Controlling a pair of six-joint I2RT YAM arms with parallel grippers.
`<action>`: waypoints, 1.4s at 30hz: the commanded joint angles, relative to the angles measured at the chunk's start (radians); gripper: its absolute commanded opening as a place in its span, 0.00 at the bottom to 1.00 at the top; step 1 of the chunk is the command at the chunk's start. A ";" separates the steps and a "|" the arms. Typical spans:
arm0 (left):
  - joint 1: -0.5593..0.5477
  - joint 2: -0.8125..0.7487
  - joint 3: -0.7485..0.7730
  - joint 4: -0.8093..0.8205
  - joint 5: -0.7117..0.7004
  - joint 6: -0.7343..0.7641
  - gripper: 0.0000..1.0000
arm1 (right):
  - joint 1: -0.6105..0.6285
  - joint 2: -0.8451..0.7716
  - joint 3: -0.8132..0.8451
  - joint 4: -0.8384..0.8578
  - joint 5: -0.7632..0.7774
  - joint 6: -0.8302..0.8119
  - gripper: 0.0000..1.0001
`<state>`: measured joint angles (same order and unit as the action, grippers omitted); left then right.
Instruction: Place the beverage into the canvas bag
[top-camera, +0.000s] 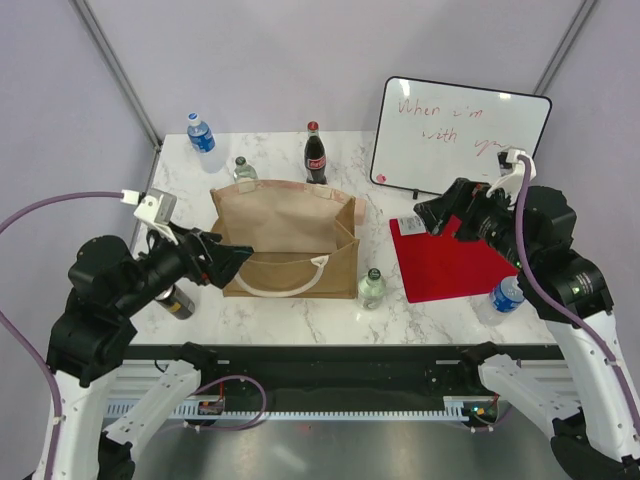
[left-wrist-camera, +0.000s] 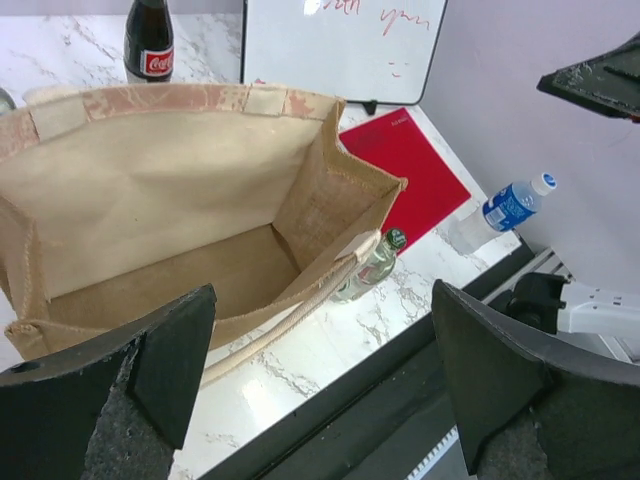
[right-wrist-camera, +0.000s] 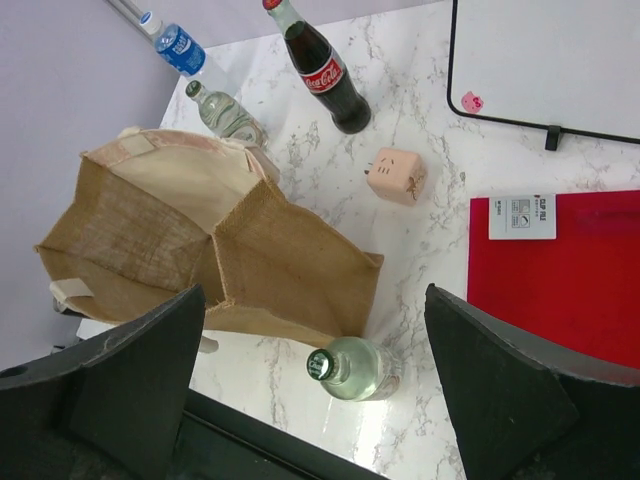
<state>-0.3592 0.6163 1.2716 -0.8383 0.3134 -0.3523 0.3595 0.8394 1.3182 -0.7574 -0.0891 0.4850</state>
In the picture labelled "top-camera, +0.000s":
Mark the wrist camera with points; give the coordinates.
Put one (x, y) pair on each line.
(512, 162)
(155, 210)

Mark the black drink can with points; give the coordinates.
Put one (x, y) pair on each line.
(176, 302)

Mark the white whiteboard black frame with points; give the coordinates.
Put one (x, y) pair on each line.
(431, 133)

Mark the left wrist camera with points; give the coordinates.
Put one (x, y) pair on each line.
(155, 210)

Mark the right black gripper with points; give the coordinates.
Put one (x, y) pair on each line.
(465, 200)

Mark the green cap glass bottle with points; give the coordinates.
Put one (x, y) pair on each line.
(243, 171)

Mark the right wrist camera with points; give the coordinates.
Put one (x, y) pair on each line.
(512, 162)

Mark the white slotted cable duct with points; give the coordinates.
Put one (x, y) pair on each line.
(192, 409)

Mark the blue label water bottle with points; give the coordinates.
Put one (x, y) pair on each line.
(211, 155)

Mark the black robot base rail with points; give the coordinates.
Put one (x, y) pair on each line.
(374, 377)

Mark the brown canvas tote bag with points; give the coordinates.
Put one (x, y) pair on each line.
(303, 237)

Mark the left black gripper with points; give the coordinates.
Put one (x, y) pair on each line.
(221, 261)

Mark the red clip file folder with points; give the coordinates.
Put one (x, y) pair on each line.
(441, 267)

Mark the glass cola bottle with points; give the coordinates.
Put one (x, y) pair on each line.
(315, 156)

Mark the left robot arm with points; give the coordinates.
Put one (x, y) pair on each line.
(89, 341)

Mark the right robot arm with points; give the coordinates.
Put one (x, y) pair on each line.
(595, 436)

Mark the blue label plastic bottle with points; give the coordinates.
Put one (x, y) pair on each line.
(493, 308)

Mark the clear soda water bottle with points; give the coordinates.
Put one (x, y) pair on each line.
(371, 289)

